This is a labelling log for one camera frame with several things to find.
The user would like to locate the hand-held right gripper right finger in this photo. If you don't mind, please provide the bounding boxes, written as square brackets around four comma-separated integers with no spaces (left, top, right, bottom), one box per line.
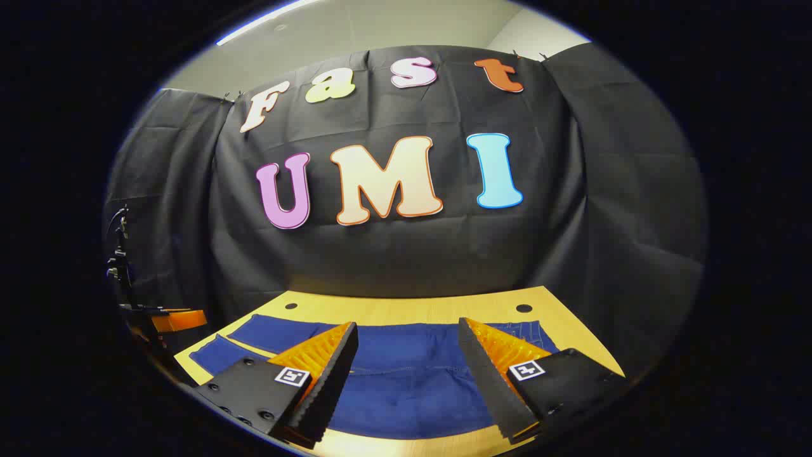
[458,317,632,444]

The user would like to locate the blue denim jeans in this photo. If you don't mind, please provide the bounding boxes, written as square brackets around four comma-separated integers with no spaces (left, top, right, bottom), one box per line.
[189,314,560,440]

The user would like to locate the black backdrop cloth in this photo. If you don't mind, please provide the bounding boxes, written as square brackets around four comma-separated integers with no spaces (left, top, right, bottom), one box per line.
[105,46,708,381]

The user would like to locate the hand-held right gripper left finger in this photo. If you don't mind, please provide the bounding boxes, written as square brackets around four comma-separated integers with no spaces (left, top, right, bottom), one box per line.
[193,322,359,448]

